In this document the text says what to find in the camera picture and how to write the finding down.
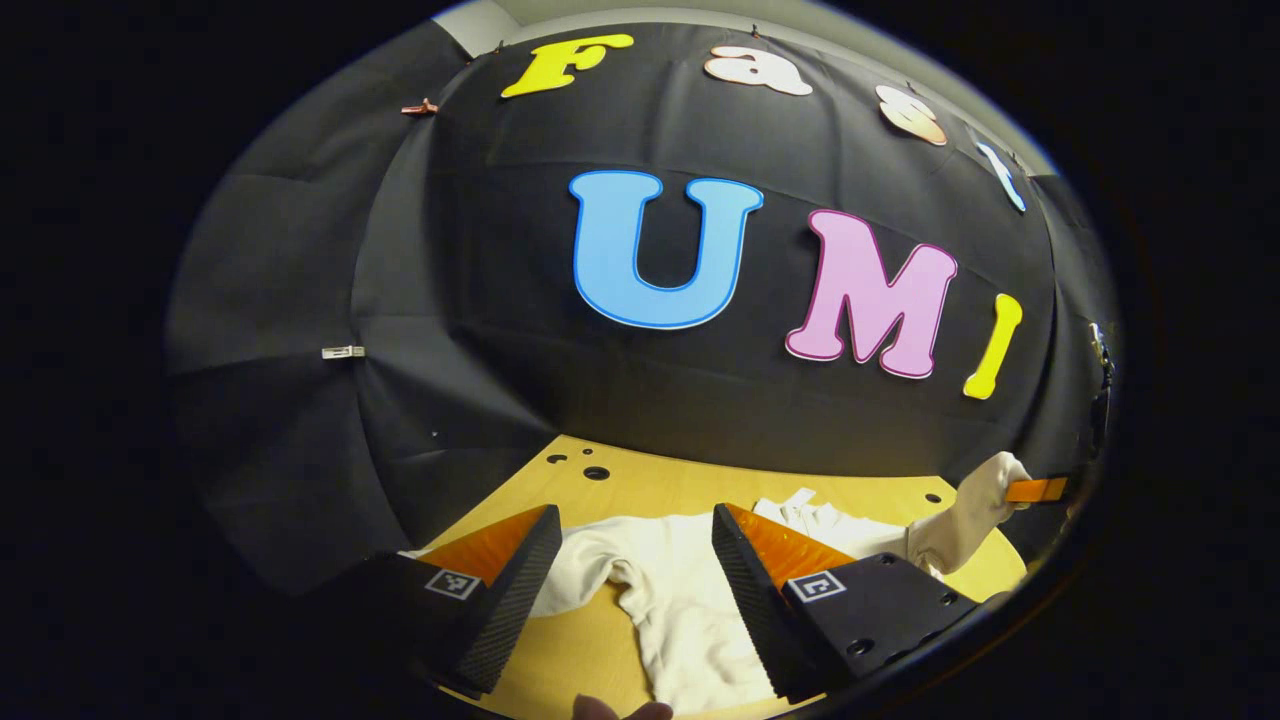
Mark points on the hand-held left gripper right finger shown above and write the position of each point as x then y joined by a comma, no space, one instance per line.
755,610

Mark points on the small copper cloth clip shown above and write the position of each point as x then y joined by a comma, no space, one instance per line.
420,107

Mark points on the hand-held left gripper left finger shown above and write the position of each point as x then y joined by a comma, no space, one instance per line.
510,610

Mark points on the white sweatshirt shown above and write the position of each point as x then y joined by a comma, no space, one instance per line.
690,600

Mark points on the black backdrop cloth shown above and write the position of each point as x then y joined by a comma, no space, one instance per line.
500,300

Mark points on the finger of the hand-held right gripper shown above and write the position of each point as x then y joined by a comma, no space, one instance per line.
1035,490

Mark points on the small silver cloth clip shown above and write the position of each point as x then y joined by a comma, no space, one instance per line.
343,352

